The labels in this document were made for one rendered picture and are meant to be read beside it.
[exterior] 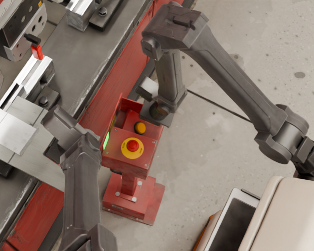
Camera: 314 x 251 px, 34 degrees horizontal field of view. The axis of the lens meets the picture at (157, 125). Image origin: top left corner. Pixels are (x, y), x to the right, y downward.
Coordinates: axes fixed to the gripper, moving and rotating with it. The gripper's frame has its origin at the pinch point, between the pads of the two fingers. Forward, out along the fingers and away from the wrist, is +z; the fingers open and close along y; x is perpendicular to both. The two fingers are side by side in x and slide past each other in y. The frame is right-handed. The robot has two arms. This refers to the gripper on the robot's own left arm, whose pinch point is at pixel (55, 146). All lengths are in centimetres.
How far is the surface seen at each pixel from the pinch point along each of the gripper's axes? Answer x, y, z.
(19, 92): -12.8, -10.8, 16.4
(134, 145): 25.2, -18.6, 15.7
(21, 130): -7.2, -1.2, 12.2
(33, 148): -2.3, 1.5, 9.5
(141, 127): 27.8, -28.2, 24.0
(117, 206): 58, -13, 78
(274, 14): 85, -151, 76
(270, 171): 112, -65, 59
